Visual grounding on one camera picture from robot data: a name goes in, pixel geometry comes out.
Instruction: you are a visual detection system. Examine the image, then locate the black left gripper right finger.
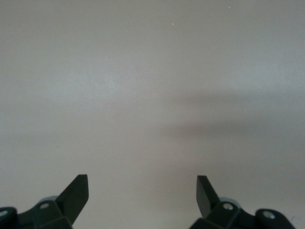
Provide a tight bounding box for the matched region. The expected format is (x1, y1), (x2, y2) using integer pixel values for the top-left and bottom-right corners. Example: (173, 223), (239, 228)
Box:
(189, 175), (296, 229)

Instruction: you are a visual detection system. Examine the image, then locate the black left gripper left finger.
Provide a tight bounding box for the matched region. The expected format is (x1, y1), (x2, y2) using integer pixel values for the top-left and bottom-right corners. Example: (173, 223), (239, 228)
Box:
(0, 174), (89, 229)

